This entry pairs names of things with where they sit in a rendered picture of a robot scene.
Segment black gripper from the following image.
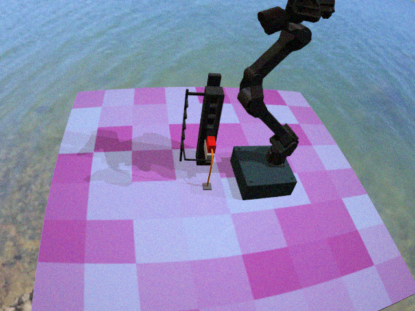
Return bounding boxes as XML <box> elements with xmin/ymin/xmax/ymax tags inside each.
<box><xmin>287</xmin><ymin>0</ymin><xmax>321</xmax><ymax>23</ymax></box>

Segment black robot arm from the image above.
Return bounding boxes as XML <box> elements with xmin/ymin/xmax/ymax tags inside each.
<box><xmin>237</xmin><ymin>0</ymin><xmax>335</xmax><ymax>167</ymax></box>

